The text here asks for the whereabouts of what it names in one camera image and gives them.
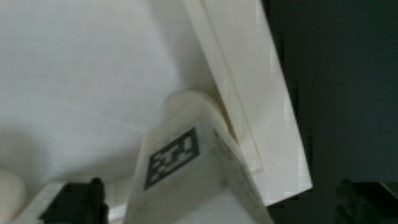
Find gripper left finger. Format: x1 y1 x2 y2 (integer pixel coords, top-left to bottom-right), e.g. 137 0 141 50
11 177 112 224

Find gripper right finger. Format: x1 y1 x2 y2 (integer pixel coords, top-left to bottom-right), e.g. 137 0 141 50
334 179 398 224

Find white leg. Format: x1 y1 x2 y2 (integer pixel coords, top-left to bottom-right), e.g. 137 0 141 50
125 90 274 224

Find white square table top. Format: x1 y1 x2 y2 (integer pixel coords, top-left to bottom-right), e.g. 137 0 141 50
0 0 313 224

